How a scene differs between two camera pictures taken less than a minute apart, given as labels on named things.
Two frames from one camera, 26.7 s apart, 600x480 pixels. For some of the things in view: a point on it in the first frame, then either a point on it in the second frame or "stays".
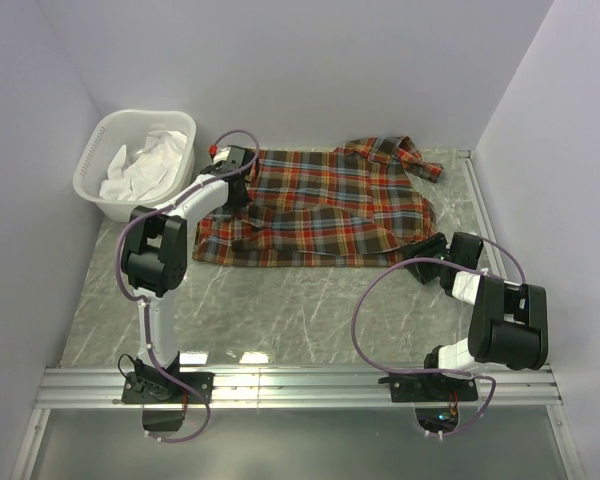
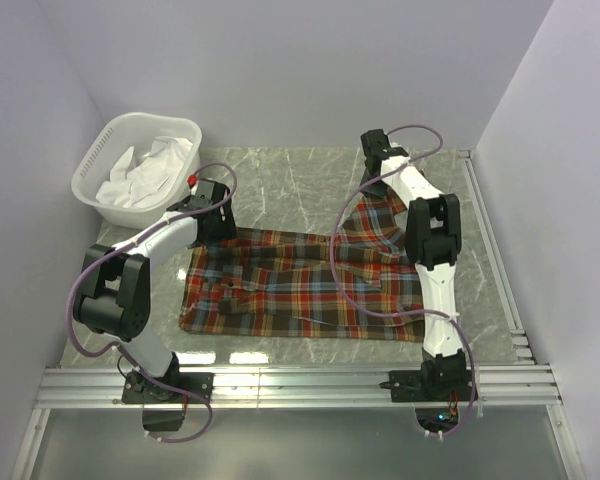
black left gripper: x=241 y=202 to x=226 y=229
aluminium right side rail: x=473 y=179 stays
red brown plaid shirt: x=347 y=206 to x=360 y=282
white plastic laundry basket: x=134 y=159 stays
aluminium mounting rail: x=291 y=386 stays
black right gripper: x=436 y=243 to x=378 y=192
